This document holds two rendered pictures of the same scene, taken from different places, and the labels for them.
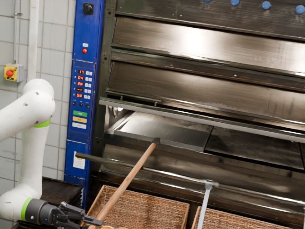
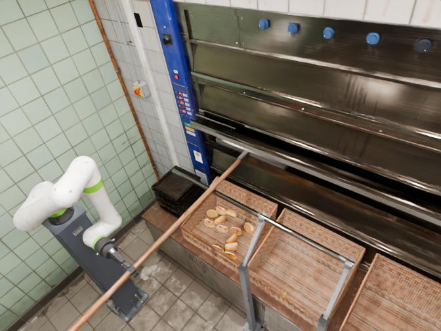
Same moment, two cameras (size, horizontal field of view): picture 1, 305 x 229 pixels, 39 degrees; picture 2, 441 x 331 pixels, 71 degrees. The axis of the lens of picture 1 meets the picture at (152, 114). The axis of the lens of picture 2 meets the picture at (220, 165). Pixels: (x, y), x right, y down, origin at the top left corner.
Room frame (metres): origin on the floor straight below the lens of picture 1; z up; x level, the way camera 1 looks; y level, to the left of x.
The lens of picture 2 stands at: (1.04, -0.74, 2.54)
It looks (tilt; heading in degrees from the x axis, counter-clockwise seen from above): 42 degrees down; 33
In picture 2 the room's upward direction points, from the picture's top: 10 degrees counter-clockwise
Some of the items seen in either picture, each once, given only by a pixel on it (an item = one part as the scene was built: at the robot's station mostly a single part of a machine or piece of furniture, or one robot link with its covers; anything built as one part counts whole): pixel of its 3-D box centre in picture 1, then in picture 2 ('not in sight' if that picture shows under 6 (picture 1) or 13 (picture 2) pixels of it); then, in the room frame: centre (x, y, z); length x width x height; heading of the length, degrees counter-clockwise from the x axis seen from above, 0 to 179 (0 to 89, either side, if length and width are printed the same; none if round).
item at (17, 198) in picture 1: (16, 205); (96, 237); (1.53, 0.49, 1.18); 0.14 x 0.13 x 0.11; 77
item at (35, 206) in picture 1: (38, 211); (105, 246); (1.51, 0.39, 1.18); 0.12 x 0.06 x 0.09; 167
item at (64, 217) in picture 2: not in sight; (54, 208); (1.57, 0.85, 1.23); 0.26 x 0.15 x 0.06; 81
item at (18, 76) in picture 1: (13, 72); (141, 89); (2.60, 0.87, 1.46); 0.10 x 0.07 x 0.10; 78
